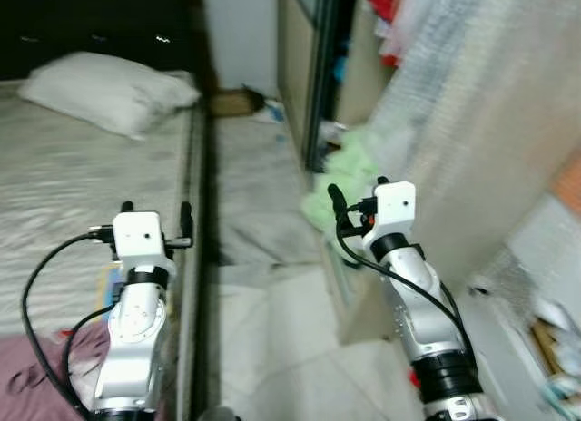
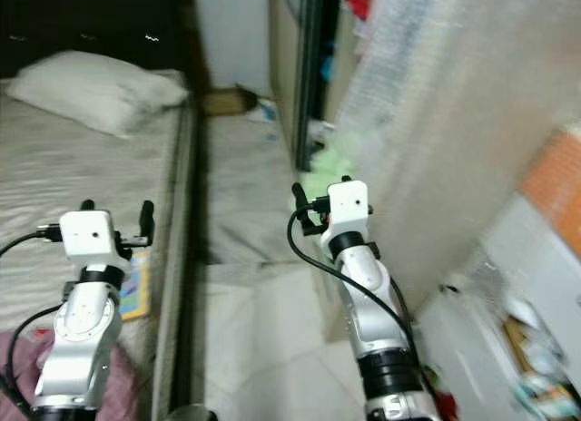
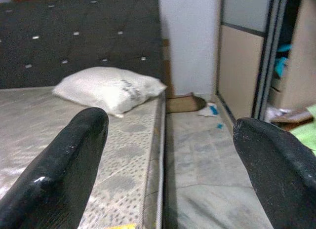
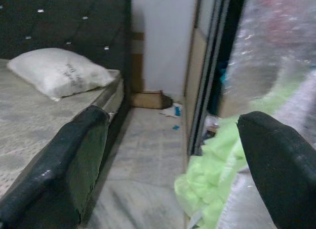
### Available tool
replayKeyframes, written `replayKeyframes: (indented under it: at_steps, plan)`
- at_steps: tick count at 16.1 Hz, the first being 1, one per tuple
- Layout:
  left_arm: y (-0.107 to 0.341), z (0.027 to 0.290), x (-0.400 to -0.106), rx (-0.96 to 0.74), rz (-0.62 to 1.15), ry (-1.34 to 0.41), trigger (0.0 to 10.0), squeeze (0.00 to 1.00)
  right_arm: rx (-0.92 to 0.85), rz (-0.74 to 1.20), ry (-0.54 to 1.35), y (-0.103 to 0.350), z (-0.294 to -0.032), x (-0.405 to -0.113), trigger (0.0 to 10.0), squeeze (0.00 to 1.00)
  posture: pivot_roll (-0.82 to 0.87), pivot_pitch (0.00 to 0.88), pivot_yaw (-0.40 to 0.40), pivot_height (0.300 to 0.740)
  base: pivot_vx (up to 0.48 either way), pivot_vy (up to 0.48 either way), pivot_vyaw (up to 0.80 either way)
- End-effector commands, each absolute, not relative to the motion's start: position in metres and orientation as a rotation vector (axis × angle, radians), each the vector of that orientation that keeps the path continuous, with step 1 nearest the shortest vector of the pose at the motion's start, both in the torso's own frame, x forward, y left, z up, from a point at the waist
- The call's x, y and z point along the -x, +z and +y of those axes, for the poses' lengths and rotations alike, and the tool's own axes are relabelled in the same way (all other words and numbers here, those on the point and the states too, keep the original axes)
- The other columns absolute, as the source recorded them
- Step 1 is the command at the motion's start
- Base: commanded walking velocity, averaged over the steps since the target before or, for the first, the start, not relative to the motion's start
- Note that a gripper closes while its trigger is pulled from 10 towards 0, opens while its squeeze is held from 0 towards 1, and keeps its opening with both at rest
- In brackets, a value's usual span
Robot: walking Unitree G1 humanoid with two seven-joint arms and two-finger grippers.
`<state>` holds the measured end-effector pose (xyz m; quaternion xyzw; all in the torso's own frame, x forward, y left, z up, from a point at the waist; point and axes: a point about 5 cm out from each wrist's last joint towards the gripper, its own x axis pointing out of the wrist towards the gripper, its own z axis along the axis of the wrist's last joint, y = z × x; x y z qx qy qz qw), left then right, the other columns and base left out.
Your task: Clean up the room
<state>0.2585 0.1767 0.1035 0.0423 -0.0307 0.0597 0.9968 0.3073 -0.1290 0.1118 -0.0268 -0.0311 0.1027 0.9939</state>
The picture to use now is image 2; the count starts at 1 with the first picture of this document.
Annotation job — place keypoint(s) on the black sliding door frame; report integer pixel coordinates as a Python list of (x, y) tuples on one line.
[(313, 67)]

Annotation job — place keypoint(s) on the orange panel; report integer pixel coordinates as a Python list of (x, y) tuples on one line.
[(554, 181)]

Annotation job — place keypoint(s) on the white pillow with lettering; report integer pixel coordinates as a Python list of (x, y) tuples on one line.
[(95, 90)]

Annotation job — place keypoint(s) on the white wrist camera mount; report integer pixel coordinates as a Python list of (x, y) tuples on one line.
[(349, 212), (91, 239)]

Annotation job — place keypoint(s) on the light green garment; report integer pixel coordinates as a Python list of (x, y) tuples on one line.
[(327, 162)]

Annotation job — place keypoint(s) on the pink cartoon print blanket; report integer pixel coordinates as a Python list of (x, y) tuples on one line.
[(18, 385)]

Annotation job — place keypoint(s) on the dark tufted headboard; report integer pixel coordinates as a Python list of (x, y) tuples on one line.
[(91, 22)]

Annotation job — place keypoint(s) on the white cabinet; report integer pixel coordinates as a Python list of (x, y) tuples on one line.
[(499, 285)]

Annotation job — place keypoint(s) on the brown cardboard box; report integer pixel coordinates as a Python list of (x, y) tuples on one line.
[(229, 102)]

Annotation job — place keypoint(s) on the beige quilted mattress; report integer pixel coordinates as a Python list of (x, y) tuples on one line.
[(45, 176)]

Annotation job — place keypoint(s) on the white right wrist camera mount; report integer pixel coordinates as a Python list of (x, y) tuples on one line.
[(349, 212)]

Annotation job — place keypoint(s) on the silver left robot leg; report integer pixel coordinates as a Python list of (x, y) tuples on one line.
[(192, 414)]

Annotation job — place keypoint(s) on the colourful yellow-edged picture book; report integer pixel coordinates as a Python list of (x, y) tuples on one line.
[(138, 285)]

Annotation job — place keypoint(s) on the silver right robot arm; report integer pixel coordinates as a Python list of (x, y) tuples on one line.
[(372, 321)]

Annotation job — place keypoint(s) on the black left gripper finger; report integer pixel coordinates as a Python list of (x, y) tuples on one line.
[(86, 206), (145, 220)]

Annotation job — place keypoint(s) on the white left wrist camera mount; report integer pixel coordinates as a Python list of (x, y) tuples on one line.
[(91, 239)]

